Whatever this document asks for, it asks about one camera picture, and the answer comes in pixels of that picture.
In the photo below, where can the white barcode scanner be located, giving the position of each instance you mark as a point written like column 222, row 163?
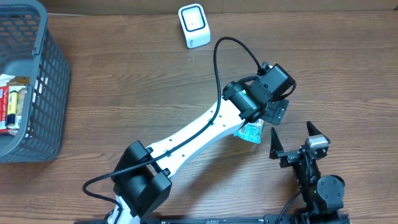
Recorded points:
column 194, row 25

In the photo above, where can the teal wet wipes packet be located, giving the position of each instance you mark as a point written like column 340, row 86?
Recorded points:
column 251, row 132

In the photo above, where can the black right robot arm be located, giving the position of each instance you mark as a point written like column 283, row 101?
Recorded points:
column 319, row 198

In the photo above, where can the red snack stick packet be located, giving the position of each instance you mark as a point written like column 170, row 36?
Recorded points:
column 3, row 108

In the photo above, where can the grey plastic mesh basket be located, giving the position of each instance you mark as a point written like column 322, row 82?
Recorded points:
column 28, row 49

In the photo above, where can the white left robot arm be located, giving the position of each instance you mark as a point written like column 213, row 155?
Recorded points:
column 146, row 173

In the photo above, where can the brown cookie snack bag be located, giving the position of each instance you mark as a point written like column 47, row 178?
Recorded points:
column 18, row 84

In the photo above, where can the yellow highlighter pen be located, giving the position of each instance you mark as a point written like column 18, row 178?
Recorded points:
column 11, row 108

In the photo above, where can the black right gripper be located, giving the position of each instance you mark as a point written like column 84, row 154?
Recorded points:
column 288, row 156

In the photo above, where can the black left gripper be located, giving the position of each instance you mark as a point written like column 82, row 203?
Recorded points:
column 273, row 102

